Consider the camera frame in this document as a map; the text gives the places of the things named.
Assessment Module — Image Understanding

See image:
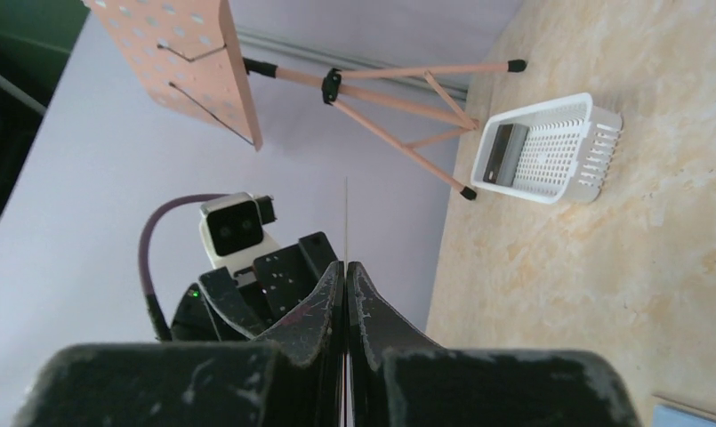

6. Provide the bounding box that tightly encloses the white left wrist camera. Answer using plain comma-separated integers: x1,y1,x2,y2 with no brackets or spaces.
199,192,280,275

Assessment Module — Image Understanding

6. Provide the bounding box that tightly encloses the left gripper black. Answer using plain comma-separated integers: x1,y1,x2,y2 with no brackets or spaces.
171,231,444,426

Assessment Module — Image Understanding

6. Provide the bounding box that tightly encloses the pink music stand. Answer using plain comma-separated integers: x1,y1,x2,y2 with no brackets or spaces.
84,0,527,200

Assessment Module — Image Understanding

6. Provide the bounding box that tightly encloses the white plastic basket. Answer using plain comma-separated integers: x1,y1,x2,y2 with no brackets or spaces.
471,93,623,204

